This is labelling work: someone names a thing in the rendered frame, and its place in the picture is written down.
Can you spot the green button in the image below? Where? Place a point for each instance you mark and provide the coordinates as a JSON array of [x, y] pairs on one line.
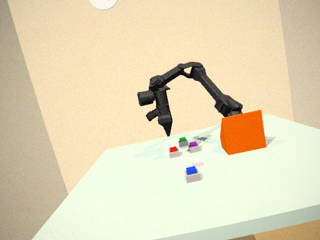
[[183, 141]]

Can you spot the purple button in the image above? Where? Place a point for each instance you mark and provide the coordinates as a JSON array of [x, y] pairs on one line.
[[194, 147]]

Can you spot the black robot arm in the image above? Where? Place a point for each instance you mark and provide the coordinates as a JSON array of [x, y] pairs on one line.
[[225, 104]]

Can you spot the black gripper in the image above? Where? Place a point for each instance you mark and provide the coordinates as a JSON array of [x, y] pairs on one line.
[[165, 119]]

